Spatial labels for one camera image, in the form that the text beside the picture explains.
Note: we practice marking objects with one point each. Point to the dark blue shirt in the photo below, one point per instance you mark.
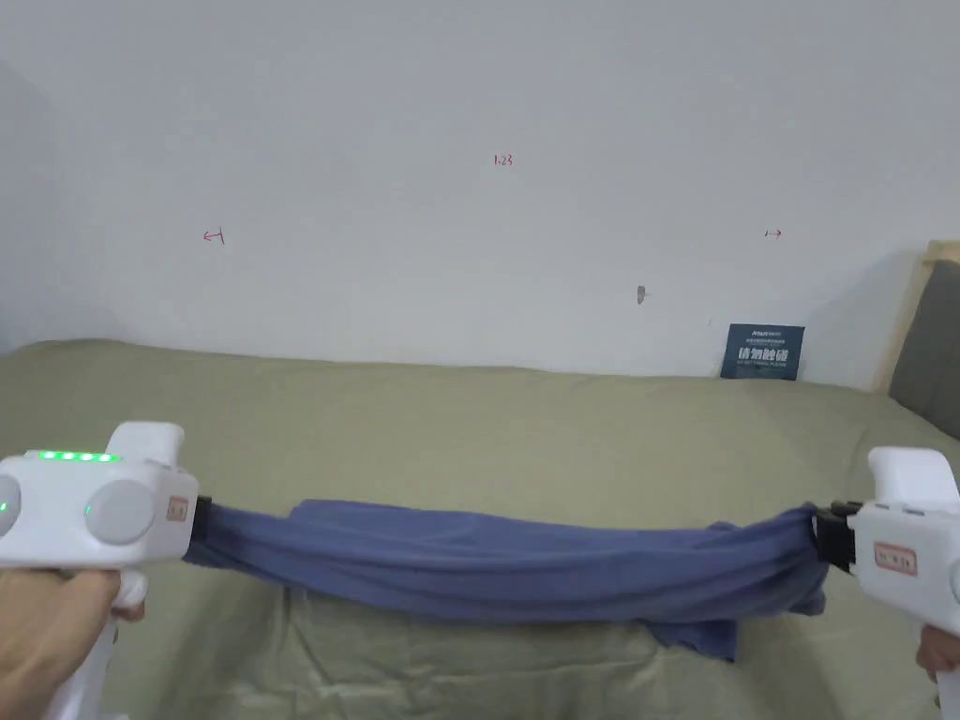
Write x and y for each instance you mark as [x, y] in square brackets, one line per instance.
[495, 559]

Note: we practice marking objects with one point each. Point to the dark blue sign card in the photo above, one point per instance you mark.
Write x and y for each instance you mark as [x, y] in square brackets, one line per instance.
[763, 351]

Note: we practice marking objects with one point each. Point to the grey padded headboard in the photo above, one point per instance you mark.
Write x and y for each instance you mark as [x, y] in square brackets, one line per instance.
[926, 345]

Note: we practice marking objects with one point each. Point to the person's right hand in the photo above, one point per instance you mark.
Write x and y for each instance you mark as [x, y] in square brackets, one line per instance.
[941, 651]

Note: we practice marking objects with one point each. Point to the person's left hand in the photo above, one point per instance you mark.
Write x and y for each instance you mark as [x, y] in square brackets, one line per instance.
[45, 637]

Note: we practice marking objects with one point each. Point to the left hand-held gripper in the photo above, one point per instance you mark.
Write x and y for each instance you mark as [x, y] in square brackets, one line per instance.
[112, 510]

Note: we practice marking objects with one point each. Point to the bed with pale green sheet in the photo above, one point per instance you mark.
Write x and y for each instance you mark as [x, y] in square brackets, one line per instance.
[480, 420]

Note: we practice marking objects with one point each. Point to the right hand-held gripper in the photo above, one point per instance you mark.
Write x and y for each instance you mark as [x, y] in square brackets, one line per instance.
[900, 547]

